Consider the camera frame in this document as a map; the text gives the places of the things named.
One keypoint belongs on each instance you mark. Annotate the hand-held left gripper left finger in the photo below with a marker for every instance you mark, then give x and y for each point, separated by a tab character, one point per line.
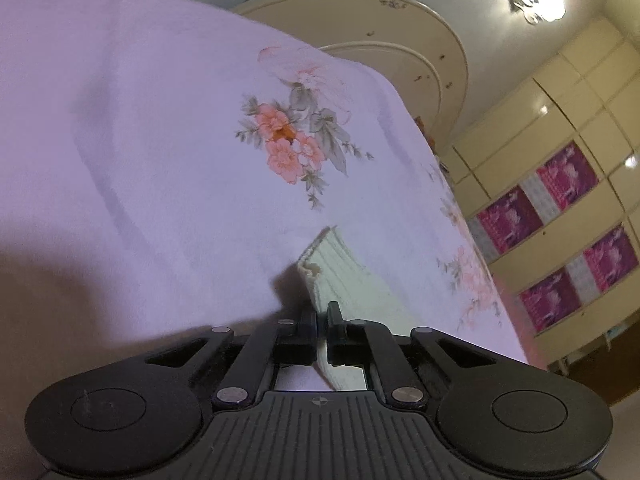
307	342

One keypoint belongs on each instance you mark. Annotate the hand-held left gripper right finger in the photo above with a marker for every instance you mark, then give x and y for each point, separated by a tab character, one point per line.
337	345

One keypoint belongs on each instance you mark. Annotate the white knitted sock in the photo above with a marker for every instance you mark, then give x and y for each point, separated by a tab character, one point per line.
345	280

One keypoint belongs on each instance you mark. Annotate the pink bedspread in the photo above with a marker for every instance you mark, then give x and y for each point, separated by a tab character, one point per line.
525	340

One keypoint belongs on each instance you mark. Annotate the magenta wardrobe poster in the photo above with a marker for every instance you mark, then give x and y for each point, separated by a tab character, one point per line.
612	259
567	175
510	220
550	301

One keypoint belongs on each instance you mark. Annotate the white floral bed sheet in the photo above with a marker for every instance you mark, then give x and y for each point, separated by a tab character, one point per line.
150	160

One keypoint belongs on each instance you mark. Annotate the white open shelf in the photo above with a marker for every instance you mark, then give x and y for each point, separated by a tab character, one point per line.
585	355

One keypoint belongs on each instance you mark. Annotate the brown wooden door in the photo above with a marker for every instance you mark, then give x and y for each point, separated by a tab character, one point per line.
605	380

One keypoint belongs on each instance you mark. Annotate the cream bed headboard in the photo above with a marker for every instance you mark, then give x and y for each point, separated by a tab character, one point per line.
400	35

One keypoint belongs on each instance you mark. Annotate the cream wardrobe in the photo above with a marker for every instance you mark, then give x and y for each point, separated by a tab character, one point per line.
575	100

